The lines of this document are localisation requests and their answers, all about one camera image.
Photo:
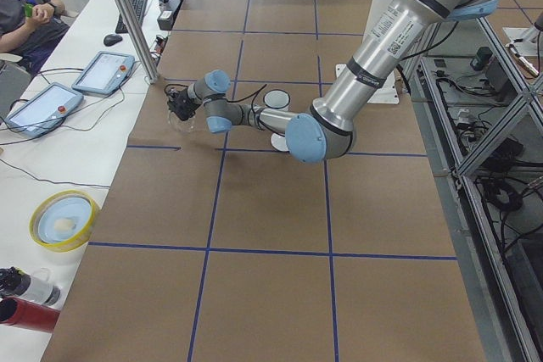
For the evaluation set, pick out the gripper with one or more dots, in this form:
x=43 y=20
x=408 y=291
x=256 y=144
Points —
x=184 y=103

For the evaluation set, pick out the white enamel mug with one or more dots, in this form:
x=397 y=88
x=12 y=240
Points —
x=277 y=99

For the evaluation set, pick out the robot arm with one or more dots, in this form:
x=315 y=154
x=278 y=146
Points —
x=326 y=130

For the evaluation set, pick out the teach pendant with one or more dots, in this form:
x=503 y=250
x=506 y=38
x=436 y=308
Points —
x=45 y=111
x=105 y=73

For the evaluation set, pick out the seated person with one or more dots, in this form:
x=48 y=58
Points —
x=32 y=29

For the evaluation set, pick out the near teach pendant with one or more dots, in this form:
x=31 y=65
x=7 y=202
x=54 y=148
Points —
x=45 y=111

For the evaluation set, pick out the far teach pendant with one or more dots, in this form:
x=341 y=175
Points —
x=105 y=73

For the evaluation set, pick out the red bottle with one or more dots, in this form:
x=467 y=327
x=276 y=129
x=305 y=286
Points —
x=27 y=315

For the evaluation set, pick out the clear bottle black cap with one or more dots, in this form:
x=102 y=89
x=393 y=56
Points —
x=16 y=283

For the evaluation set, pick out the white enamel mug lid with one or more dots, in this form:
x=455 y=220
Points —
x=279 y=143

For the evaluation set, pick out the yellow tape roll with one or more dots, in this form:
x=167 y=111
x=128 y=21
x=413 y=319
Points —
x=64 y=221

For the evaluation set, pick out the black box device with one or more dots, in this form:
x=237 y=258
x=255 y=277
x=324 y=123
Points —
x=168 y=13

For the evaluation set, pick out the black computer mouse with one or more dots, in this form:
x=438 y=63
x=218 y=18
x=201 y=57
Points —
x=112 y=39

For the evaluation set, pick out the aluminium frame post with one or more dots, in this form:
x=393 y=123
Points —
x=138 y=39

